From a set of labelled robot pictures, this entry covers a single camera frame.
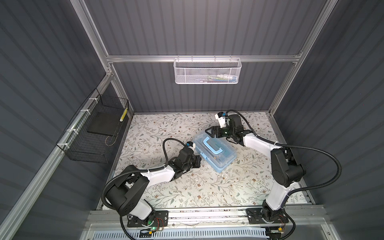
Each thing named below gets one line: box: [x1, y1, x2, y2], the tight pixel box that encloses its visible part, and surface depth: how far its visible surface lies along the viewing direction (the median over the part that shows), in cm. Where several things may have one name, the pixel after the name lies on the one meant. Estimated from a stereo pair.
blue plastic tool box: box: [193, 131, 237, 173], surface depth 88 cm
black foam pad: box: [87, 111, 123, 136], surface depth 76 cm
